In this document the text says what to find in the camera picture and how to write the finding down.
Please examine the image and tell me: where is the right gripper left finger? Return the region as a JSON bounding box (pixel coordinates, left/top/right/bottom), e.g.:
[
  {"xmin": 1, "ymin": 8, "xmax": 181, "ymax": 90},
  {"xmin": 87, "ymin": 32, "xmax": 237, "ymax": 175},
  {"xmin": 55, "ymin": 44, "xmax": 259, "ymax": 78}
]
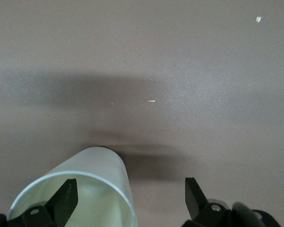
[{"xmin": 0, "ymin": 178, "xmax": 79, "ymax": 227}]

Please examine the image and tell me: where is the white IKEA cup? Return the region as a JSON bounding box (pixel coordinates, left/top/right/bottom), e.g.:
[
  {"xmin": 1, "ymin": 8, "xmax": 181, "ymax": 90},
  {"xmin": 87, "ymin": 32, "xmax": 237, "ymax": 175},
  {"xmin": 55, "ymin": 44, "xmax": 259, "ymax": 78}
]
[{"xmin": 8, "ymin": 146, "xmax": 138, "ymax": 227}]

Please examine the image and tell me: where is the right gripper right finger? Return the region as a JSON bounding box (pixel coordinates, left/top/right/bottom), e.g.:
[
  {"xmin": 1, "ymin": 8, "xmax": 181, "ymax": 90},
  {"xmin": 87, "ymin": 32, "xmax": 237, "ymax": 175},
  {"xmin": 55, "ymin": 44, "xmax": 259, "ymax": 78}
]
[{"xmin": 181, "ymin": 177, "xmax": 282, "ymax": 227}]

